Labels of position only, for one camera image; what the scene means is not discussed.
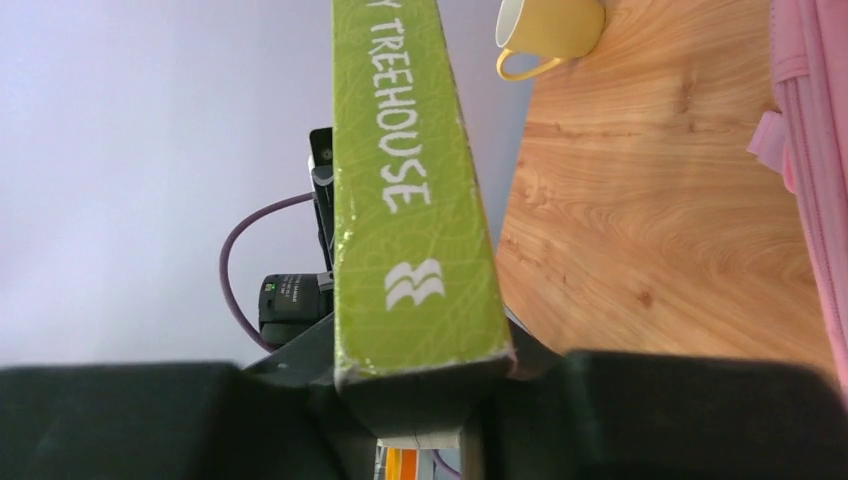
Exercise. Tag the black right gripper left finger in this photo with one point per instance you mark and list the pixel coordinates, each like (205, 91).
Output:
(279, 418)

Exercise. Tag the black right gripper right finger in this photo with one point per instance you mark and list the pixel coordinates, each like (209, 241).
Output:
(608, 414)

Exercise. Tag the green comic book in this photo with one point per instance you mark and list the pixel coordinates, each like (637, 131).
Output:
(420, 328)

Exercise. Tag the pink backpack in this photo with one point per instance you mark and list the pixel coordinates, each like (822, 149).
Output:
(805, 141)

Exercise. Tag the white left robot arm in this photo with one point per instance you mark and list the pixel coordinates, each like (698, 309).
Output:
(290, 304)

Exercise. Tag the orange filament spool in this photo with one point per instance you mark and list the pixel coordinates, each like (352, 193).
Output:
(401, 464)

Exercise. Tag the yellow mug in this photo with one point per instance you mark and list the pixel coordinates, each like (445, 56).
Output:
(558, 30)

